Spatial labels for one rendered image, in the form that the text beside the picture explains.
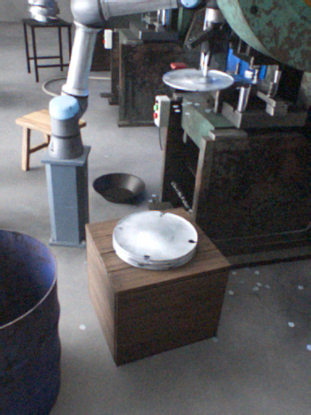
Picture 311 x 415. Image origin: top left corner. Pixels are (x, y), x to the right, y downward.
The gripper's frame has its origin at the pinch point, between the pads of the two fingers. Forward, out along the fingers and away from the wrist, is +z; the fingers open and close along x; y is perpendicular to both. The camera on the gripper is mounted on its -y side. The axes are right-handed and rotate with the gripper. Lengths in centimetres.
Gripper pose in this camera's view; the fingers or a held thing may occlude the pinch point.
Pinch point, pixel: (203, 73)
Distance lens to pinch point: 180.5
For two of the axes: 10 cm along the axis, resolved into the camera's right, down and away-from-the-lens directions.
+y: 9.6, -0.9, 2.5
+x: -2.6, -5.2, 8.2
